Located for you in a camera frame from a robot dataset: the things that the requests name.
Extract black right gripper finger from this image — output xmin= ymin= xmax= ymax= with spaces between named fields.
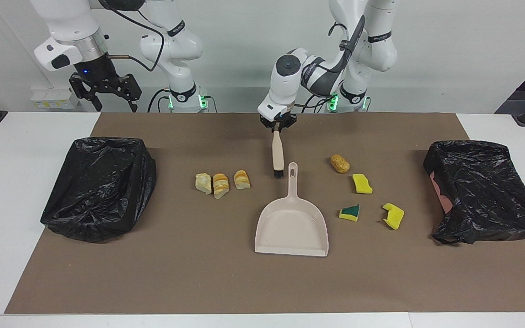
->
xmin=118 ymin=72 xmax=143 ymax=113
xmin=69 ymin=78 xmax=104 ymax=113

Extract beige hand brush black bristles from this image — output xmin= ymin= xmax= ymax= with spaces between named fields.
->
xmin=269 ymin=129 xmax=286 ymax=178

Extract brown cork-like nugget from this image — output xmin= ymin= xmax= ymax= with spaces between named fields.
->
xmin=330 ymin=155 xmax=350 ymax=174

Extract large striped croissant piece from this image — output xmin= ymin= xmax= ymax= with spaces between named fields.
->
xmin=212 ymin=173 xmax=230 ymax=200

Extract pale bread piece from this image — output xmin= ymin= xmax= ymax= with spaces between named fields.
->
xmin=195 ymin=173 xmax=212 ymax=195

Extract small yellow sponge piece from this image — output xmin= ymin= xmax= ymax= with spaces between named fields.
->
xmin=352 ymin=174 xmax=373 ymax=195

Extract beige plastic dustpan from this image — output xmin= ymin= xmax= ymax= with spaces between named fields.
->
xmin=254 ymin=162 xmax=329 ymax=257

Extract green and yellow sponge piece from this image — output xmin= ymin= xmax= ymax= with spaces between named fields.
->
xmin=339 ymin=204 xmax=360 ymax=222

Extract large yellow sponge piece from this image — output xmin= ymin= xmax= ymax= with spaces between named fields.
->
xmin=382 ymin=203 xmax=405 ymax=230

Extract pink bin with black bag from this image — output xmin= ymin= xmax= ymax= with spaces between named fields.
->
xmin=423 ymin=140 xmax=525 ymax=245

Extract white box on table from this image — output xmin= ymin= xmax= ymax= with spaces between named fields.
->
xmin=30 ymin=88 xmax=81 ymax=110

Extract brown table mat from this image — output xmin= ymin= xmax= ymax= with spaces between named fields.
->
xmin=4 ymin=112 xmax=525 ymax=315

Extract black base cable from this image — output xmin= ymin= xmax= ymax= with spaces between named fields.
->
xmin=147 ymin=88 xmax=172 ymax=113
xmin=295 ymin=93 xmax=336 ymax=114

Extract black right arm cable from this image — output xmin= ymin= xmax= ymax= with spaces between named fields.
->
xmin=98 ymin=0 xmax=167 ymax=73

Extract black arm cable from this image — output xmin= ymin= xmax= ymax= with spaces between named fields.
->
xmin=290 ymin=16 xmax=368 ymax=110
xmin=98 ymin=0 xmax=167 ymax=73

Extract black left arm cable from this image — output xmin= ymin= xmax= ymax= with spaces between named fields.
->
xmin=290 ymin=16 xmax=368 ymax=110

